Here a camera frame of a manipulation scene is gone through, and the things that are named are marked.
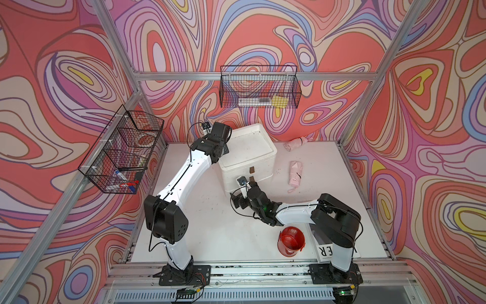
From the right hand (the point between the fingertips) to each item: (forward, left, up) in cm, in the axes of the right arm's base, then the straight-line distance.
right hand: (239, 192), depth 90 cm
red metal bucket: (-21, -22, -6) cm, 31 cm away
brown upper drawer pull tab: (+4, -6, +12) cm, 14 cm away
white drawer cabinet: (+12, -6, +16) cm, 21 cm away
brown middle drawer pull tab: (+4, -6, +5) cm, 9 cm away
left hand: (+13, +8, +18) cm, 23 cm away
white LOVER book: (-25, -34, -4) cm, 42 cm away
